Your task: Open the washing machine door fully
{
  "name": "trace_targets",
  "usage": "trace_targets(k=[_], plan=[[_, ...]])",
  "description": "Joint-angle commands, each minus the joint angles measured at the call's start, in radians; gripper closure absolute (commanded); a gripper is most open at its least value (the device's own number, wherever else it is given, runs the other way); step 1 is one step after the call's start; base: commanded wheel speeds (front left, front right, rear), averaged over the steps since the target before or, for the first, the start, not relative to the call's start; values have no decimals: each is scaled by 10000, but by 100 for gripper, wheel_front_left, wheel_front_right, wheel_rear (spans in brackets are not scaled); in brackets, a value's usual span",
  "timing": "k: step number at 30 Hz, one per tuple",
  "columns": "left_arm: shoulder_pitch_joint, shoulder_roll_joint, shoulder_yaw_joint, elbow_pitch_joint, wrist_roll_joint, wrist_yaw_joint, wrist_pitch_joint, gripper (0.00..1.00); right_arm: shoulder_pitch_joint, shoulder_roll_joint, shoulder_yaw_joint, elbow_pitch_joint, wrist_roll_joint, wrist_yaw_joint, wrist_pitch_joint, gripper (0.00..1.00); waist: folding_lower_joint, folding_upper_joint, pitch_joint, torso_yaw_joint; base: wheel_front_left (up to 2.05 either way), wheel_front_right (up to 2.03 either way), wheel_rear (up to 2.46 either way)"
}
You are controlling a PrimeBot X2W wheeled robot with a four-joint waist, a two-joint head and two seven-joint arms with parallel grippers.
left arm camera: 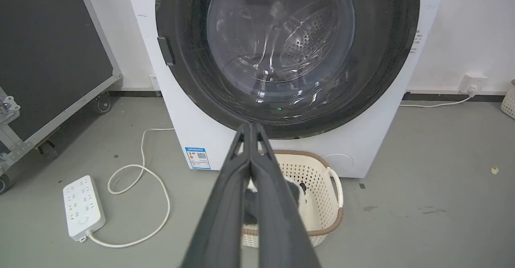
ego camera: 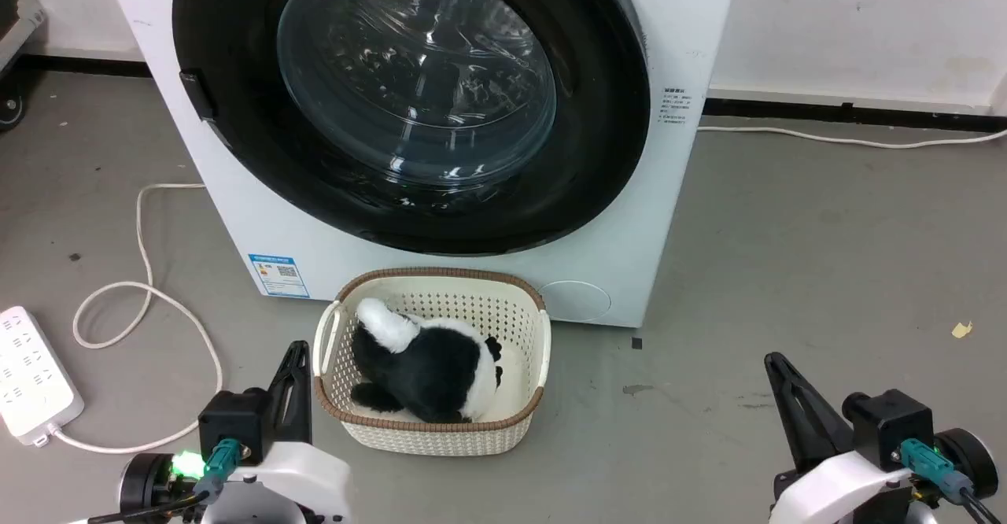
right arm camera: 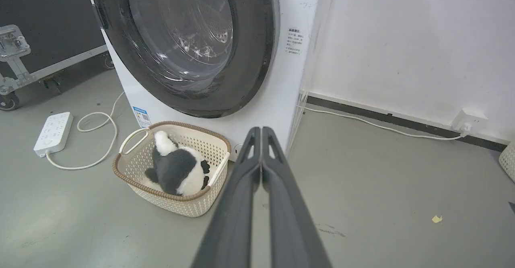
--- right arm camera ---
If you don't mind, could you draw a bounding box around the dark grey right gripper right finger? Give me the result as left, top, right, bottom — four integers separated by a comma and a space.
262, 127, 333, 268

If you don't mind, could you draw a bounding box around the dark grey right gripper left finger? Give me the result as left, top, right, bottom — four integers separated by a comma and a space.
191, 127, 262, 268

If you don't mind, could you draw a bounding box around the white washing machine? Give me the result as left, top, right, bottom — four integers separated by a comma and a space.
83, 0, 325, 161

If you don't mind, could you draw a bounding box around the dark round washing machine door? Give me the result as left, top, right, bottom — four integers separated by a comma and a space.
89, 0, 280, 119

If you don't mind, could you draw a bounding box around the black and white plush toy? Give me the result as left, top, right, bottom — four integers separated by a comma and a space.
144, 130, 211, 197

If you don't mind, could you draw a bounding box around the cream plastic laundry basket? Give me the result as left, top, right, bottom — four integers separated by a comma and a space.
112, 121, 232, 218

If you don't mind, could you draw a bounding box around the white power strip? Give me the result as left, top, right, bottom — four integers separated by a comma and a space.
45, 91, 126, 170
33, 112, 74, 157

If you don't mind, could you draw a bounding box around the black caster wheel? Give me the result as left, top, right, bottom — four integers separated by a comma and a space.
0, 92, 20, 111

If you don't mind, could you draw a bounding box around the black flight case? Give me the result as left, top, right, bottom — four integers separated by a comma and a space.
0, 0, 109, 95

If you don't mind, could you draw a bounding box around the white cable along wall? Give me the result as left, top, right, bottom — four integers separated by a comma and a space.
305, 107, 467, 141

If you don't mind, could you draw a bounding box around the white wall socket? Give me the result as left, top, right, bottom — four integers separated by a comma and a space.
451, 108, 488, 136

